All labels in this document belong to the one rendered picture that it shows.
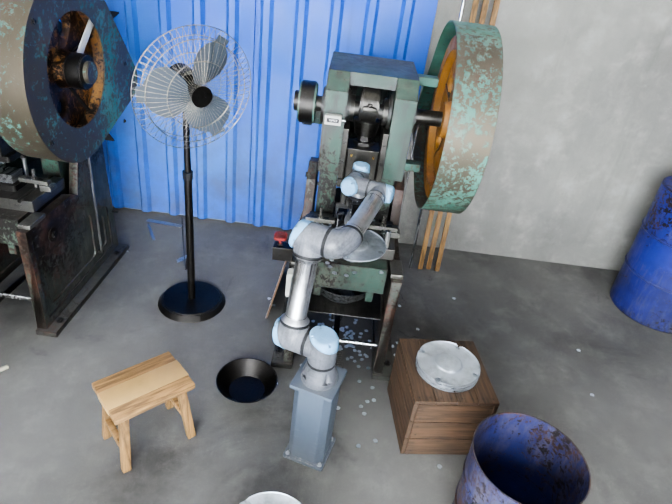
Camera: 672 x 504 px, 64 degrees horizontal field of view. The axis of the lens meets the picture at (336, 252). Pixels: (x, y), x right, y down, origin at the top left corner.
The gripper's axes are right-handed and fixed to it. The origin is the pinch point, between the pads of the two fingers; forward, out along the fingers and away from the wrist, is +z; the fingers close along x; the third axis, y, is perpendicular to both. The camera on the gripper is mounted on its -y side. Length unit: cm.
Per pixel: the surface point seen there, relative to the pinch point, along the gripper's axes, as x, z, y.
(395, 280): -23.3, 18.5, -5.0
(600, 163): -168, 0, 139
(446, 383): -48, 42, -45
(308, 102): 26, -55, 14
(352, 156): 4.3, -33.1, 14.8
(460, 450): -62, 77, -51
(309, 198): 24, 6, 46
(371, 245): -9.4, 2.1, -2.8
